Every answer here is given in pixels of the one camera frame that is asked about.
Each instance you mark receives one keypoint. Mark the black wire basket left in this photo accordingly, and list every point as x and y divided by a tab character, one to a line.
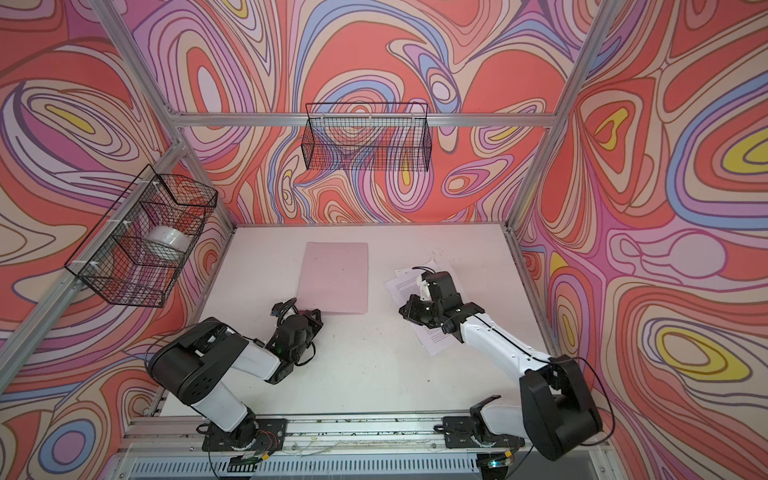
119	269

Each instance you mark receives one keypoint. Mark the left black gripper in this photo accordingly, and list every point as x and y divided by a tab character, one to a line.
307	320

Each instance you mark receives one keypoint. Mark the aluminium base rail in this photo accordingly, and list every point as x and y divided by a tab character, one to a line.
344	446

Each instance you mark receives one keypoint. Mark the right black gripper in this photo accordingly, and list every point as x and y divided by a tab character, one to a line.
412	312

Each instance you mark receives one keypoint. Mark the white tape roll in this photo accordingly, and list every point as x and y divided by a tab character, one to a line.
167	243

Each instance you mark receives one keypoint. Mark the pink file folder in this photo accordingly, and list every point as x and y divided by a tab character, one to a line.
334	278

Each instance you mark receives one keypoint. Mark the black wire basket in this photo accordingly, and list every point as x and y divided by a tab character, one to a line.
367	136
119	269

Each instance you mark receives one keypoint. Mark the black wire basket back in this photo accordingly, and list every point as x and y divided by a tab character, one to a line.
367	136

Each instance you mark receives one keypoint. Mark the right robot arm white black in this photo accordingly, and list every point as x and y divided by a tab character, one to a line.
556	412

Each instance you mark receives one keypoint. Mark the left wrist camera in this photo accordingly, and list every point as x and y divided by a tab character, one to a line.
279	310

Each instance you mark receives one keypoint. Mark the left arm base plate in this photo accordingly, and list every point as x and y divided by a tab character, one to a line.
265	435

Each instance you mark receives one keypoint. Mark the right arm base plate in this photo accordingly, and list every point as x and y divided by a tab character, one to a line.
464	432

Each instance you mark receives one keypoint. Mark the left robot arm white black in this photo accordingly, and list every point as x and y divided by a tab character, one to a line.
192	367

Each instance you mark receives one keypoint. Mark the printed english text sheet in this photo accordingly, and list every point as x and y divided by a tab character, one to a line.
407	282

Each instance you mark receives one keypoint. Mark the aluminium frame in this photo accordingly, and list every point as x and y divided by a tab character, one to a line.
76	127

